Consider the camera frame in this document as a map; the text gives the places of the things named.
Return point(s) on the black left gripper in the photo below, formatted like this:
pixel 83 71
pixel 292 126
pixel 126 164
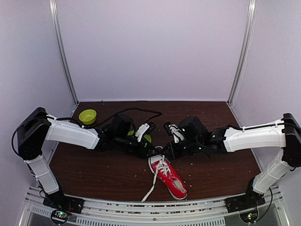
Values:
pixel 146 148

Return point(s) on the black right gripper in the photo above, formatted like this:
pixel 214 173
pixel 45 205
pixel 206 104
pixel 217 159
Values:
pixel 170 150

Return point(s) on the red canvas sneaker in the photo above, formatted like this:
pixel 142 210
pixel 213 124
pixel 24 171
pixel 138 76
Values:
pixel 174 184

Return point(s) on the white shoelace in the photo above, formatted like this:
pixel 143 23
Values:
pixel 157 164

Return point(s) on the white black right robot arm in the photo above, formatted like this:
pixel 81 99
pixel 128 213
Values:
pixel 191 137

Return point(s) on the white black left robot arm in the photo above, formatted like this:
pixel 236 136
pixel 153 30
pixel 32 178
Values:
pixel 112 133

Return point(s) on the green plate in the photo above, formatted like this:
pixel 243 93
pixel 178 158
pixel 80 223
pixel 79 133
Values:
pixel 147 137

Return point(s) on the green bowl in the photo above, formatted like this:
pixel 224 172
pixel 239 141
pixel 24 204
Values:
pixel 88 117

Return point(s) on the right round circuit board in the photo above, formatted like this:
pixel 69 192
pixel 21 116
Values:
pixel 249 216

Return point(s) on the round circuit board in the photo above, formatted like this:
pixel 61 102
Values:
pixel 249 216
pixel 59 217

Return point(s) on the left round circuit board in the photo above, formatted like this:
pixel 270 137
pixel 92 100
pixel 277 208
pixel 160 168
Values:
pixel 59 217

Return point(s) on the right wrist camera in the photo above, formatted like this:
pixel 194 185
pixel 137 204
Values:
pixel 174 131

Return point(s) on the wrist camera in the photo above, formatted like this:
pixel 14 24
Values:
pixel 174 131
pixel 144 129

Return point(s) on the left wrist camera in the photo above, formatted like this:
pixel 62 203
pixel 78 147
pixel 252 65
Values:
pixel 144 129

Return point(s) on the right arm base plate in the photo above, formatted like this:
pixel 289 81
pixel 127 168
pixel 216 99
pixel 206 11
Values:
pixel 243 202

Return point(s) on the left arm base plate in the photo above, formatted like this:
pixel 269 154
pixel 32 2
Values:
pixel 64 203

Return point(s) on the front aluminium rail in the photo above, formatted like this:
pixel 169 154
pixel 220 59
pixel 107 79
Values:
pixel 205 212

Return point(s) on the right aluminium frame post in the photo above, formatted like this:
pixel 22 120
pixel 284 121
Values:
pixel 250 19

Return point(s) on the aluminium frame post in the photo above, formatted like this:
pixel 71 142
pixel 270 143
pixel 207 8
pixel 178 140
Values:
pixel 62 54
pixel 250 19

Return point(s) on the left aluminium frame post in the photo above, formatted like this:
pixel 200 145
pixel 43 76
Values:
pixel 62 54

